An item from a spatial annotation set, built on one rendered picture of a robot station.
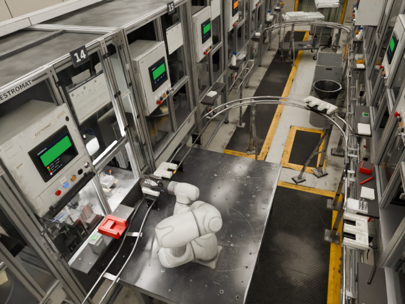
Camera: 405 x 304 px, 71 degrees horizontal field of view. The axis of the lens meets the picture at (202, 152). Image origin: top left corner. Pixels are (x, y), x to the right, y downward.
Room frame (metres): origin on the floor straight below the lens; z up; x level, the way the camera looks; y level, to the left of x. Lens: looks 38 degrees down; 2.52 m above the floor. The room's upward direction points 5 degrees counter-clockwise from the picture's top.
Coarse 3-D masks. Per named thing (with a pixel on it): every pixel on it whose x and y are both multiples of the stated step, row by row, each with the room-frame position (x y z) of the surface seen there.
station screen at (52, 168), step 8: (64, 136) 1.28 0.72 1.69; (72, 144) 1.31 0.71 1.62; (40, 152) 1.14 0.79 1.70; (64, 152) 1.25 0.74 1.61; (72, 152) 1.29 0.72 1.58; (40, 160) 1.12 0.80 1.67; (56, 160) 1.19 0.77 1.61; (64, 160) 1.23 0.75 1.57; (48, 168) 1.14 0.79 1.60; (56, 168) 1.17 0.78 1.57; (48, 176) 1.12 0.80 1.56
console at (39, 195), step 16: (48, 112) 1.32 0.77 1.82; (64, 112) 1.36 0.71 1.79; (32, 128) 1.18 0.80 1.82; (48, 128) 1.25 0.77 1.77; (64, 128) 1.31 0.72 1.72; (0, 144) 1.07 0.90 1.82; (16, 144) 1.09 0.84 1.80; (32, 144) 1.15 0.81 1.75; (48, 144) 1.20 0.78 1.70; (80, 144) 1.37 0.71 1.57; (0, 160) 1.04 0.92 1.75; (16, 160) 1.05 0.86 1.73; (32, 160) 1.11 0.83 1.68; (80, 160) 1.33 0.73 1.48; (16, 176) 1.02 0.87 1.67; (32, 176) 1.07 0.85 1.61; (64, 176) 1.21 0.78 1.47; (80, 176) 1.29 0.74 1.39; (32, 192) 1.04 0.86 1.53; (48, 192) 1.10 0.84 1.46; (64, 192) 1.17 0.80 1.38; (32, 208) 1.04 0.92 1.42; (48, 208) 1.06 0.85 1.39
